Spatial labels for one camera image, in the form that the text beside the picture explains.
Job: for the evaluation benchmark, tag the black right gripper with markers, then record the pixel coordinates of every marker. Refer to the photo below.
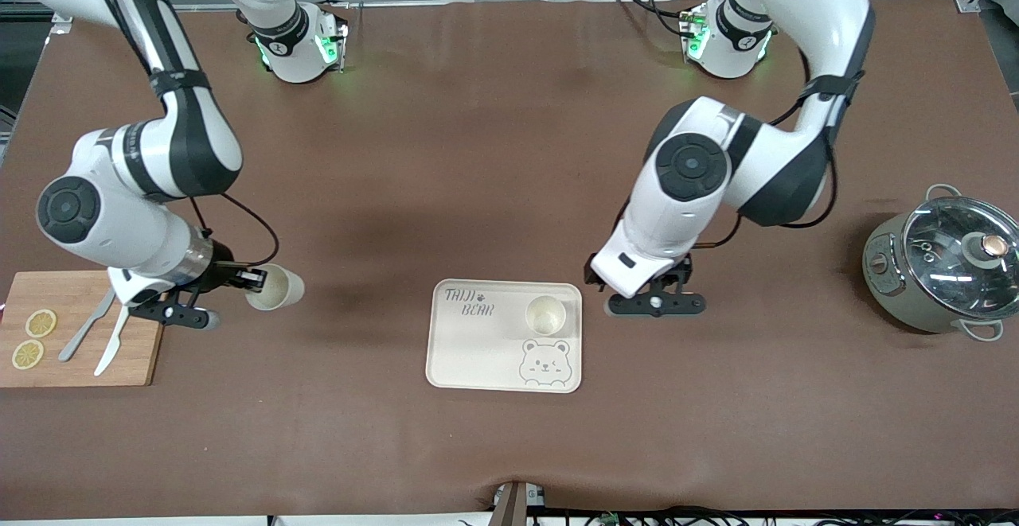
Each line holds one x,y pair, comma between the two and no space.
222,273

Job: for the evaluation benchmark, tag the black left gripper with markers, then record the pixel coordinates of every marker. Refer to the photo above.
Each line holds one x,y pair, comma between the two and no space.
677,274

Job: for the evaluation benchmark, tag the white IKEA cup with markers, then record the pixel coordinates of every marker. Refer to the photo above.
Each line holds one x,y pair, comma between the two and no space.
545,315
279,289

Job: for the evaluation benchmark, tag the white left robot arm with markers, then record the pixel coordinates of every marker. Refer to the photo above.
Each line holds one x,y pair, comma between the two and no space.
669,231

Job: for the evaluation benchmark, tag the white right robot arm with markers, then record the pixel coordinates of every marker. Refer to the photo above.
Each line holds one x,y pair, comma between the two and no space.
119,224

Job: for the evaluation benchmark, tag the cream bear print tray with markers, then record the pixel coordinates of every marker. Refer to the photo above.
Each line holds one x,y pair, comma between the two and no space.
478,359

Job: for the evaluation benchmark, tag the white plastic knife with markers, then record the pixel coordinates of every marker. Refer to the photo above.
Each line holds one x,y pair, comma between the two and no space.
111,347

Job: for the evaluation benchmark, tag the grey plastic knife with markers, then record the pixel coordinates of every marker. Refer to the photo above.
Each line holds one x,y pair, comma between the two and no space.
80,337

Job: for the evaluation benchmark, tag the wooden cutting board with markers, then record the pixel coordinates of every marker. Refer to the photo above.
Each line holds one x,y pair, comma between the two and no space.
72,375

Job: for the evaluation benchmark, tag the yellow lemon slice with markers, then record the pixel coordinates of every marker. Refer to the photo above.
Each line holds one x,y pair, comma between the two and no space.
40,323
28,355

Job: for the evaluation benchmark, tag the brown table mat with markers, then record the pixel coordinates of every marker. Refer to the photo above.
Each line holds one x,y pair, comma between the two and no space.
446,152

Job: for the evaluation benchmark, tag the grey-green electric pot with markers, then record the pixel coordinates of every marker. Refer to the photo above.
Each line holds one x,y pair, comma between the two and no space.
892,295

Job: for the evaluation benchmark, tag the glass pot lid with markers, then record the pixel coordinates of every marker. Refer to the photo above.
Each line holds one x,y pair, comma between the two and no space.
939,271

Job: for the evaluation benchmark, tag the metal camera stand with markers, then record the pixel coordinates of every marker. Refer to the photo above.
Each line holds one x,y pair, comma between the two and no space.
509,506

